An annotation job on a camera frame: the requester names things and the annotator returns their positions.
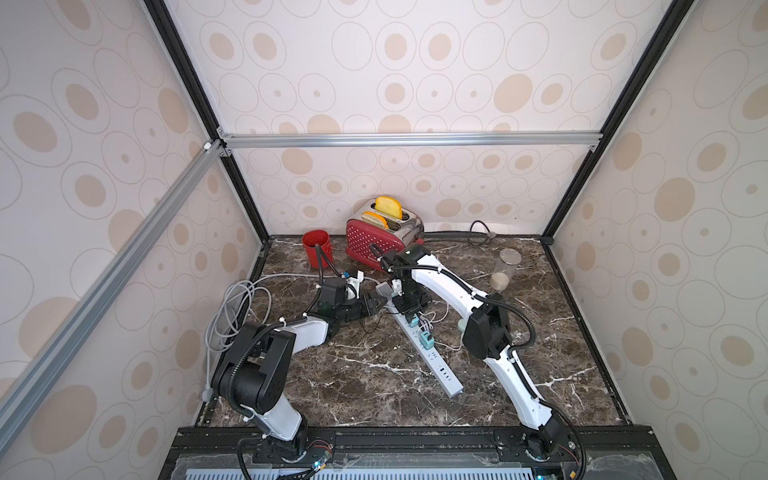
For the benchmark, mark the red toaster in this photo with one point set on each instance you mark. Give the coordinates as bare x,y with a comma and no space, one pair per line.
366,243

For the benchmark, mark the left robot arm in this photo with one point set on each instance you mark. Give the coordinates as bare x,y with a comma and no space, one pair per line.
252,374

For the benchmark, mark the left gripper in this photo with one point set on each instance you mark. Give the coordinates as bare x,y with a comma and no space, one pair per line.
365,304

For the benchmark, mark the red metal cup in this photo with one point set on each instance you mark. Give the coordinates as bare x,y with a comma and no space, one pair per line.
318,249

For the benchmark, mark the yellow toast slice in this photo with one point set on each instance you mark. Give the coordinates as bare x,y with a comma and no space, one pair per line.
389,206
375,219

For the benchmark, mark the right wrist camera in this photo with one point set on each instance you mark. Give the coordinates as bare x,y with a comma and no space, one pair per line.
397,289

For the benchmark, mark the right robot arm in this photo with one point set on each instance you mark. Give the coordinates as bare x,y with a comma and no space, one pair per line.
494,333

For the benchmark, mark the horizontal aluminium rail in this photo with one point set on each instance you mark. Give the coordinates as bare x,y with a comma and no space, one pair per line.
442,139

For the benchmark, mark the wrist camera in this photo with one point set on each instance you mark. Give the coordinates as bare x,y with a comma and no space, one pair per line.
354,279
397,289

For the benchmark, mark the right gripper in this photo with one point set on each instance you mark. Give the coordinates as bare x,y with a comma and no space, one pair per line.
408,302

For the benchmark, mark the left aluminium rail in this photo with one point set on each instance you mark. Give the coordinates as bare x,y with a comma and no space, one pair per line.
45,370

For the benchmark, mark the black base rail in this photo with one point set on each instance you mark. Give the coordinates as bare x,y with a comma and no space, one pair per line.
597,452

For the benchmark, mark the front yellow toast slice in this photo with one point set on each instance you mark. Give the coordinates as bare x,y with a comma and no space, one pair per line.
375,219

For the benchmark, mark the rear yellow toast slice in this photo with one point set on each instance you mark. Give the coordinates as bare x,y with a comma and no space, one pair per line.
389,206

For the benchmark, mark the white power strip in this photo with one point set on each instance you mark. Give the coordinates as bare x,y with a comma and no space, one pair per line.
437,365

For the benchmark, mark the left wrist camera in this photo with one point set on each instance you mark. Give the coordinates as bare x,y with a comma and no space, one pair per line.
354,279

